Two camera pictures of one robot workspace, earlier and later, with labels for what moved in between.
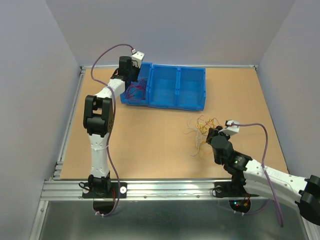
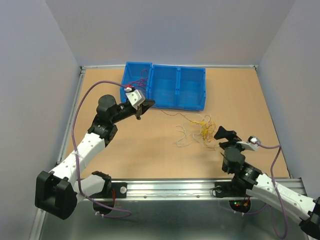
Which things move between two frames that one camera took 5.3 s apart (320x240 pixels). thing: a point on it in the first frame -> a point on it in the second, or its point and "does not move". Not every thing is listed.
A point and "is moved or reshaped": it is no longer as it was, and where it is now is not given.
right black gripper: x=214 y=132 -> x=230 y=135
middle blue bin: x=163 y=92 does not move
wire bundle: x=203 y=148 is moved or reshaped
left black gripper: x=137 y=70 -> x=143 y=108
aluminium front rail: x=146 y=189 does not move
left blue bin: x=138 y=93 does not move
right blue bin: x=191 y=93 does not move
